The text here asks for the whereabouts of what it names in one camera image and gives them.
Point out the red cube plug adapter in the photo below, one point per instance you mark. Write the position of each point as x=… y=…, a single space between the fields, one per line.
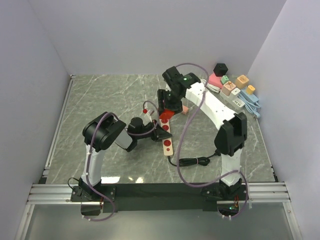
x=167 y=114

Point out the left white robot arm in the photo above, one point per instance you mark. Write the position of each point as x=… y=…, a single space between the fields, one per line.
x=99 y=135

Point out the small pink plug adapter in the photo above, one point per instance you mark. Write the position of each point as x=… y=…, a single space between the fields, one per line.
x=185 y=110

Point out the green plug adapter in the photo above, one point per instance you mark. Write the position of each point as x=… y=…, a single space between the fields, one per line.
x=224 y=79

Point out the orange cube adapter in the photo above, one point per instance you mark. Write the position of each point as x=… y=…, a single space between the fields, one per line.
x=241 y=82

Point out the aluminium rail frame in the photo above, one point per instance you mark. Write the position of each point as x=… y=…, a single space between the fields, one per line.
x=50 y=214

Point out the blue power strip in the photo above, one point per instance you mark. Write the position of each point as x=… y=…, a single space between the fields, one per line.
x=251 y=103

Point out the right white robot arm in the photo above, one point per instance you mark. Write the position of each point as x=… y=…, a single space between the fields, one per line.
x=231 y=126

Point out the beige pink cube adapter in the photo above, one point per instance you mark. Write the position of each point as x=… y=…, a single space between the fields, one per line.
x=228 y=87

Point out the yellow plug adapter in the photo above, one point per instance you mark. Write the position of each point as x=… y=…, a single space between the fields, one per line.
x=250 y=90

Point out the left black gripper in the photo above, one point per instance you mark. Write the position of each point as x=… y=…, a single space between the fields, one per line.
x=158 y=135

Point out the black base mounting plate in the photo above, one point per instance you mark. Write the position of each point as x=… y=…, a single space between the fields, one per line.
x=155 y=197

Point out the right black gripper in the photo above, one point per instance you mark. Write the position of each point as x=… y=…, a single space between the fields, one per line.
x=162 y=95

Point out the black cube adapter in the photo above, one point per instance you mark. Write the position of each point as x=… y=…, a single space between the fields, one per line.
x=220 y=69

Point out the white usb power strip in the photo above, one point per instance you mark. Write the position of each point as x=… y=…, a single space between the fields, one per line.
x=237 y=102

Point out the beige red power strip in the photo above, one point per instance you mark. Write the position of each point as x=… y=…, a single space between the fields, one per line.
x=167 y=141

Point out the pink power strip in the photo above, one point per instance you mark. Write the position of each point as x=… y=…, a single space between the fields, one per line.
x=215 y=80

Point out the white charger plug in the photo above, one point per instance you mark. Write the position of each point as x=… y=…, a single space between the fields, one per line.
x=234 y=93

